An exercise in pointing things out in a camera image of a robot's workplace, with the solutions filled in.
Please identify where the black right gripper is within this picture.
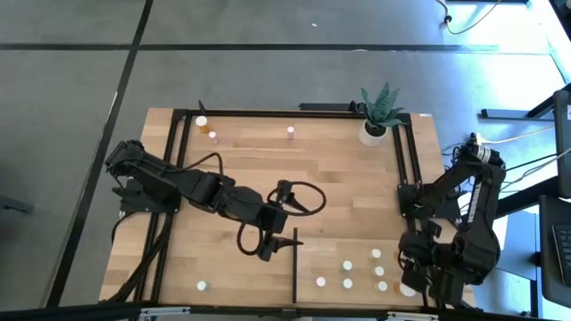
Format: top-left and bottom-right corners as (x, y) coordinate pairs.
(398, 220), (468, 309)

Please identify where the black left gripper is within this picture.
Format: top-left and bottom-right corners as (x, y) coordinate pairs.
(243, 180), (304, 263)

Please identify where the white sheet with blue logo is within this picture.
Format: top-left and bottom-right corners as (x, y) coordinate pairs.
(490, 213), (509, 251)

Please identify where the black desk leg bar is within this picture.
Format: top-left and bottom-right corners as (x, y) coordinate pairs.
(494, 176), (563, 219)
(480, 95), (559, 121)

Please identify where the green plant in white pot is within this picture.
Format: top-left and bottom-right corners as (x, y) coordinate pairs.
(358, 82), (406, 148)

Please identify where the black laptop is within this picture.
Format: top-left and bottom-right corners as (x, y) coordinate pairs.
(537, 193), (571, 309)

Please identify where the black bar behind table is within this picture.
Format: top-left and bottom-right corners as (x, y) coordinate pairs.
(298, 102), (365, 113)

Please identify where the black monitor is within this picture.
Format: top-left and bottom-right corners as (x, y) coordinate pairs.
(552, 87), (571, 200)

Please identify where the wooden shelf with black frame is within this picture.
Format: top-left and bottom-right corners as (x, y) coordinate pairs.
(291, 226), (425, 309)

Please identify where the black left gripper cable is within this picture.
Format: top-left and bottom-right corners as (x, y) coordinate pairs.
(266, 179), (327, 218)

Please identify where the aluminium frame bar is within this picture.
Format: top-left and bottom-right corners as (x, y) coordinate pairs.
(137, 306), (441, 321)

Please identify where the black cable bundle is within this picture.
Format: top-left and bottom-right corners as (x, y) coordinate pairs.
(106, 212), (175, 304)

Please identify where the yellow power cable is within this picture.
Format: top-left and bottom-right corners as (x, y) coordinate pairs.
(488, 125), (557, 145)

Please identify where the black floor cable with plug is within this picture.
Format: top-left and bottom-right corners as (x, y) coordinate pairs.
(434, 0), (503, 36)

